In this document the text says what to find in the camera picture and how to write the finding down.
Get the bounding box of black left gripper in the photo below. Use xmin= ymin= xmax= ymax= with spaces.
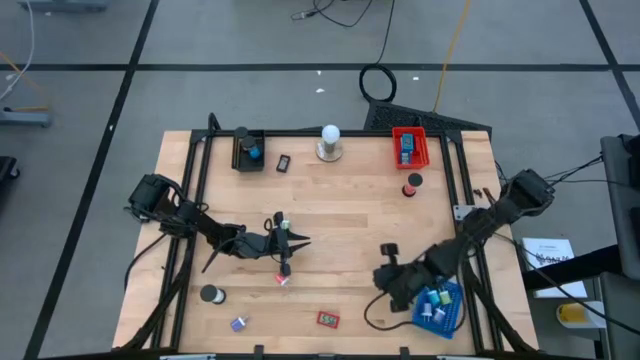
xmin=233 ymin=212 xmax=312 ymax=277

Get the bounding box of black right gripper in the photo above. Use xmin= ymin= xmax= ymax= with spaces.
xmin=373 ymin=242 xmax=436 ymax=312

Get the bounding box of blue plastic tray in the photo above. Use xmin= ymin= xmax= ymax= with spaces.
xmin=410 ymin=278 xmax=465 ymax=341

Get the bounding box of black plastic tray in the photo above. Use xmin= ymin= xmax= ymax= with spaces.
xmin=230 ymin=129 xmax=266 ymax=173

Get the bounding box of black round cap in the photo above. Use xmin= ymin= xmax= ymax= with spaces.
xmin=199 ymin=284 xmax=227 ymax=305

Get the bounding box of blue sand hourglass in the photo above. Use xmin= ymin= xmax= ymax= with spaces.
xmin=242 ymin=135 xmax=264 ymax=160

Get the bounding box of red digital clock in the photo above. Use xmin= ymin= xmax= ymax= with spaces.
xmin=316 ymin=311 xmax=342 ymax=330

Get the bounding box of red sand hourglass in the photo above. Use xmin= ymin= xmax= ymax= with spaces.
xmin=401 ymin=172 xmax=424 ymax=198

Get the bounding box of white bulb lamp brass stand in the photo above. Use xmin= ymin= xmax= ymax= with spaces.
xmin=315 ymin=124 xmax=344 ymax=163

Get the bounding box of red plastic tray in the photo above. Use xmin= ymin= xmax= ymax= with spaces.
xmin=391 ymin=126 xmax=431 ymax=171

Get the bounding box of white booklet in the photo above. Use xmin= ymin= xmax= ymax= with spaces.
xmin=521 ymin=237 xmax=589 ymax=300

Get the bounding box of black floor mat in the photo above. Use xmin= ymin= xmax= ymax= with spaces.
xmin=363 ymin=98 xmax=494 ymax=134

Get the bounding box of black bar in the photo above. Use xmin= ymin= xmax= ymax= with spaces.
xmin=522 ymin=243 xmax=626 ymax=292

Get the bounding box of yellow white tape roll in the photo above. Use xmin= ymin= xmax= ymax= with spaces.
xmin=555 ymin=301 xmax=607 ymax=330

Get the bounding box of grey cart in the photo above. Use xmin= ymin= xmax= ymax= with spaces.
xmin=599 ymin=133 xmax=640 ymax=360

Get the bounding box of grey table foot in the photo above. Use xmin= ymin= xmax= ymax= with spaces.
xmin=0 ymin=107 xmax=53 ymax=129

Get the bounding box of black caster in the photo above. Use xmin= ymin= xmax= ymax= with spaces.
xmin=0 ymin=155 xmax=21 ymax=181

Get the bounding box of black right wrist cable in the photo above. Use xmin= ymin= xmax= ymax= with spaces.
xmin=363 ymin=292 xmax=419 ymax=332

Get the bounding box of black aluminium frame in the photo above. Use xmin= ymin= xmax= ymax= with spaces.
xmin=119 ymin=112 xmax=539 ymax=354

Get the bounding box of black coiled cable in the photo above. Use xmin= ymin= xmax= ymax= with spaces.
xmin=358 ymin=0 xmax=399 ymax=104

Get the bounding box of thin black floor cable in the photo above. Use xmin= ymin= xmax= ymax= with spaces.
xmin=291 ymin=0 xmax=376 ymax=29

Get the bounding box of yellow cable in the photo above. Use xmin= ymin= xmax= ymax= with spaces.
xmin=432 ymin=0 xmax=474 ymax=114

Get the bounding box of orange cable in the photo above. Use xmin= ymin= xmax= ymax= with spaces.
xmin=0 ymin=49 xmax=52 ymax=112

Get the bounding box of white cable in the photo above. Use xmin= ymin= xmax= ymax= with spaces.
xmin=0 ymin=0 xmax=37 ymax=101

